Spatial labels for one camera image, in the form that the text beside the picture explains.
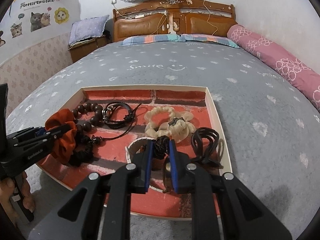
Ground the rust orange scrunchie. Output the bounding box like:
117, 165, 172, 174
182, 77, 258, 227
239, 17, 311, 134
45, 108, 77, 165

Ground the black hair claw clip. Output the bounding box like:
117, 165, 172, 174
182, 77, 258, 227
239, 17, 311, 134
191, 127, 221, 168

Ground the black braided leather bracelet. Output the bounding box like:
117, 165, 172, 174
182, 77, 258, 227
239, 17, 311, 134
101, 101, 151, 140

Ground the cream fabric scrunchie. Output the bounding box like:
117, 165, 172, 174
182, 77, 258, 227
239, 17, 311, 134
144, 106, 196, 143

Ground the brown wooden bead bracelet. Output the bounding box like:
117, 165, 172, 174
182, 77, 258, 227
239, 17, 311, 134
71, 101, 104, 133

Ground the brick-pattern jewelry tray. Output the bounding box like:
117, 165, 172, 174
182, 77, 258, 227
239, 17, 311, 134
38, 85, 232, 220

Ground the left hand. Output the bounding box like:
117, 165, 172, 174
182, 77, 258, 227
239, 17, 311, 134
1, 172, 35, 217

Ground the wooden nightstand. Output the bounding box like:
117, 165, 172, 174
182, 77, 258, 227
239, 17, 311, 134
68, 36, 112, 63

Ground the grey patterned bedspread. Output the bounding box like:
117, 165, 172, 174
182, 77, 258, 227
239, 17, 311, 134
7, 42, 319, 239

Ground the purple dotted cushion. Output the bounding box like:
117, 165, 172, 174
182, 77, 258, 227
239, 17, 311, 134
68, 15, 109, 46

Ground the yellow flower cat sticker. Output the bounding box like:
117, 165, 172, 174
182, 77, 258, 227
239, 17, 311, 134
54, 8, 69, 24

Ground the striped pillow right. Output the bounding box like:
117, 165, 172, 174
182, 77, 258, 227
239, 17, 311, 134
181, 34, 240, 49

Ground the wooden headboard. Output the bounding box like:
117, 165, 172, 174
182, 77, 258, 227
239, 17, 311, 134
113, 0, 237, 42

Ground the pink rolled quilt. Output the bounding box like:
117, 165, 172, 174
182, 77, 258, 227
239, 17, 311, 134
227, 24, 320, 109

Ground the tabby kitten wall sticker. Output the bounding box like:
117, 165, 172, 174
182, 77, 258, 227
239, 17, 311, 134
10, 22, 22, 38

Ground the grey cats wall sticker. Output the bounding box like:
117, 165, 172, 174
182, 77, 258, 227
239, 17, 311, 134
30, 12, 51, 32

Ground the yellow charging cable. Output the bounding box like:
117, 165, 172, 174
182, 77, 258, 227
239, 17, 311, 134
203, 0, 219, 36

